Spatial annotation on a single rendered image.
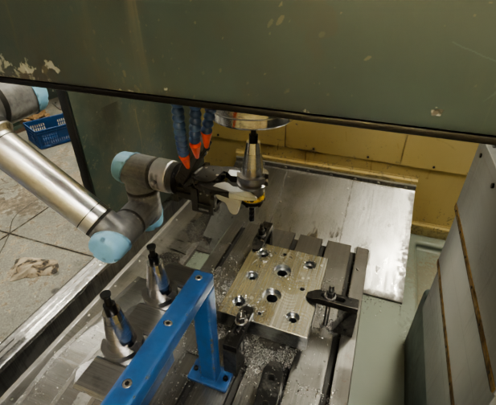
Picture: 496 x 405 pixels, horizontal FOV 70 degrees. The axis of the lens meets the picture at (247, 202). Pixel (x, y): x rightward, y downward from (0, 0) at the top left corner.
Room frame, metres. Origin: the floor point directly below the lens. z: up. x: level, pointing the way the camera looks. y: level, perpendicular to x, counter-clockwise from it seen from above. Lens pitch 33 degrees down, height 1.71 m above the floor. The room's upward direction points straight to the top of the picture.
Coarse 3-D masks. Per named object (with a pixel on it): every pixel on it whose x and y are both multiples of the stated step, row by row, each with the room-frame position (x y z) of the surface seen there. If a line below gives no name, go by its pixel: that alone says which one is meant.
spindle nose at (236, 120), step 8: (216, 112) 0.57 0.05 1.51; (224, 112) 0.56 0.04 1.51; (232, 112) 0.55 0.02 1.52; (216, 120) 0.57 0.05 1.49; (224, 120) 0.56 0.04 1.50; (232, 120) 0.55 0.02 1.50; (240, 120) 0.55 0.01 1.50; (248, 120) 0.54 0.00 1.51; (256, 120) 0.54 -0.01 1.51; (264, 120) 0.55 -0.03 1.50; (272, 120) 0.55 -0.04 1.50; (280, 120) 0.56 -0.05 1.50; (288, 120) 0.57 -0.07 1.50; (232, 128) 0.56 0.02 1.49; (240, 128) 0.55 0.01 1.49; (248, 128) 0.55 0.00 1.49; (256, 128) 0.55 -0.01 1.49; (264, 128) 0.55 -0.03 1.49; (272, 128) 0.55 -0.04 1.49
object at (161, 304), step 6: (174, 282) 0.47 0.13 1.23; (144, 288) 0.45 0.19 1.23; (174, 288) 0.45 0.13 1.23; (144, 294) 0.44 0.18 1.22; (174, 294) 0.45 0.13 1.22; (144, 300) 0.43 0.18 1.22; (150, 300) 0.42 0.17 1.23; (156, 300) 0.42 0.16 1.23; (162, 300) 0.42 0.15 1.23; (168, 300) 0.42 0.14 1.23; (150, 306) 0.42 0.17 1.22; (156, 306) 0.42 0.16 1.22; (162, 306) 0.42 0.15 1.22; (168, 306) 0.43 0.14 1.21
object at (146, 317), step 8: (144, 304) 0.43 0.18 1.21; (128, 312) 0.41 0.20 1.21; (136, 312) 0.41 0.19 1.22; (144, 312) 0.41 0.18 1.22; (152, 312) 0.41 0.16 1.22; (160, 312) 0.41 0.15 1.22; (136, 320) 0.39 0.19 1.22; (144, 320) 0.39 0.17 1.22; (152, 320) 0.39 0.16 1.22; (144, 328) 0.37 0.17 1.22; (152, 328) 0.37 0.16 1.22
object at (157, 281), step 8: (160, 264) 0.44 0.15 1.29; (152, 272) 0.43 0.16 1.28; (160, 272) 0.44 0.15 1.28; (152, 280) 0.43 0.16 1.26; (160, 280) 0.43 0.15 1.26; (168, 280) 0.45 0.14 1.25; (152, 288) 0.43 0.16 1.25; (160, 288) 0.43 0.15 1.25; (168, 288) 0.44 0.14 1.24; (152, 296) 0.43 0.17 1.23; (160, 296) 0.43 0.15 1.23
